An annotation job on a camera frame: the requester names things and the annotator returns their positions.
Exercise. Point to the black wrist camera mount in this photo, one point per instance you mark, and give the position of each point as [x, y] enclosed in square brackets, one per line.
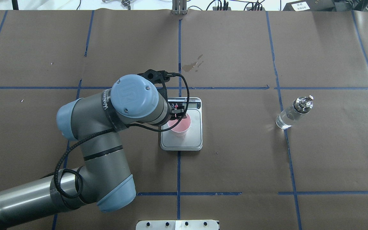
[158, 77]

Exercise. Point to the black box with label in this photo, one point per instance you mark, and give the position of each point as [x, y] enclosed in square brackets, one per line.
[310, 5]

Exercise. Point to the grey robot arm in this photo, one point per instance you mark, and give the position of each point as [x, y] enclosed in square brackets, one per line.
[95, 168]

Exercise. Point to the pink paper cup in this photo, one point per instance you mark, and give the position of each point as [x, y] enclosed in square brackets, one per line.
[181, 127]

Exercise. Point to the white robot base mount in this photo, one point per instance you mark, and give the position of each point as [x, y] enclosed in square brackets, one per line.
[204, 224]

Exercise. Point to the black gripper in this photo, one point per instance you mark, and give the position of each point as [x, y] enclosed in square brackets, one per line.
[178, 111]

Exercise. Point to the digital kitchen scale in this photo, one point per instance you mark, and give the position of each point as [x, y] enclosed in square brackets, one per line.
[188, 134]

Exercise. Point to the glass sauce bottle metal spout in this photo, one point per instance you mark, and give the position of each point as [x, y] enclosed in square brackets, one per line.
[293, 113]

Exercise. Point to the aluminium frame post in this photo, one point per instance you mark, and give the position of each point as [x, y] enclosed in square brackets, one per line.
[179, 7]

